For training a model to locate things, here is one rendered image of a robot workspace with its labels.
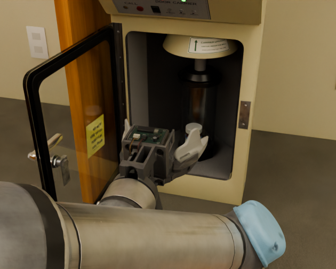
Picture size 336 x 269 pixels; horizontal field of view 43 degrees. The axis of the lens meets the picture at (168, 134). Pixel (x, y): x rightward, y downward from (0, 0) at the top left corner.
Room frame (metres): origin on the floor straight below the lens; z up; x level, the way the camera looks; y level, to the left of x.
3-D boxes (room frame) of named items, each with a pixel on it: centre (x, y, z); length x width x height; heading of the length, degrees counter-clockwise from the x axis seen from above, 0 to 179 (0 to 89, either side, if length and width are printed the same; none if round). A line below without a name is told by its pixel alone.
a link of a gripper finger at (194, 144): (0.62, -0.04, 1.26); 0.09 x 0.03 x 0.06; 129
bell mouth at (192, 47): (0.97, -0.08, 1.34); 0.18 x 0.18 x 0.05
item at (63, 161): (0.65, 0.20, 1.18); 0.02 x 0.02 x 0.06; 70
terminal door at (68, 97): (0.76, 0.17, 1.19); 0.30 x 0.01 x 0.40; 160
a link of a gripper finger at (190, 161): (0.59, -0.01, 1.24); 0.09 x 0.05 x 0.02; 129
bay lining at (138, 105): (1.00, -0.06, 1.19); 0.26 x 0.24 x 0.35; 75
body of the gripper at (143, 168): (0.55, 0.04, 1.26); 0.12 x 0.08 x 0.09; 165
